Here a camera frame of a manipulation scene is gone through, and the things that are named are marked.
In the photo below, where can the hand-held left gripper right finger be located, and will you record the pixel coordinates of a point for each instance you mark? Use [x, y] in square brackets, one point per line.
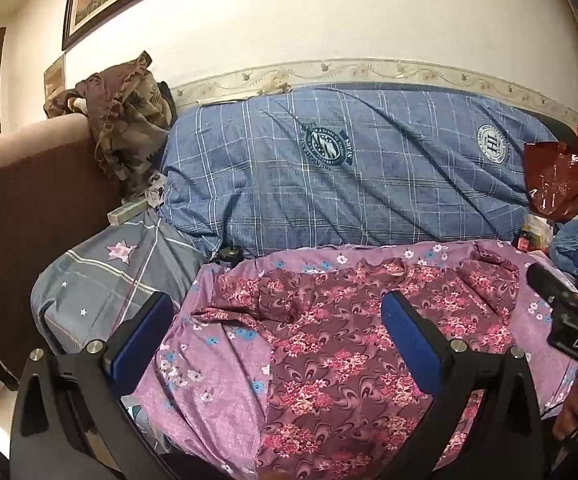
[411, 340]

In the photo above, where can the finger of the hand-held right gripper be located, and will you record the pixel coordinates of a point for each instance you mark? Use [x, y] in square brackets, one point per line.
[546, 280]

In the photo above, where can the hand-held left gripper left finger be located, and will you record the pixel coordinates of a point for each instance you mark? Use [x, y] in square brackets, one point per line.
[141, 340]

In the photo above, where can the maroon floral garment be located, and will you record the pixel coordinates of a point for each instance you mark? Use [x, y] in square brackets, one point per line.
[349, 355]

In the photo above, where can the person's right hand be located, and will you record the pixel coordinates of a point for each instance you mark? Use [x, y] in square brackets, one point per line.
[571, 405]

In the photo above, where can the grey star pillow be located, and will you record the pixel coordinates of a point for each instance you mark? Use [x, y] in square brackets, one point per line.
[114, 280]

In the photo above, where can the purple floral bedsheet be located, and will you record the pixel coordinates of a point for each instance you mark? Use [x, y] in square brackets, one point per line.
[209, 390]

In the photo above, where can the red plastic bag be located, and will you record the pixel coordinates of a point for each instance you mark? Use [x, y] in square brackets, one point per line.
[556, 180]

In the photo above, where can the small dark object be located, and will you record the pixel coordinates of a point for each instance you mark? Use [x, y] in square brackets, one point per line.
[229, 254]

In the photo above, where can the small pale green box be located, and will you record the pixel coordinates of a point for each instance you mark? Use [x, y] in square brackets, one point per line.
[125, 211]

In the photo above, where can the brown sofa armrest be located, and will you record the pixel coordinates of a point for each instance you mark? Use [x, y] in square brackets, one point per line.
[29, 220]

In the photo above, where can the blue plaid quilt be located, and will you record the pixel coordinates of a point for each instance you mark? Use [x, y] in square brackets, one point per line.
[349, 170]

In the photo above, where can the brown ruffled floral cloth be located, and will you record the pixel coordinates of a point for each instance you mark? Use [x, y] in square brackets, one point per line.
[126, 120]

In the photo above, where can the small wall picture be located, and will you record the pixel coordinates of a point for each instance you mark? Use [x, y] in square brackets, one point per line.
[54, 77]

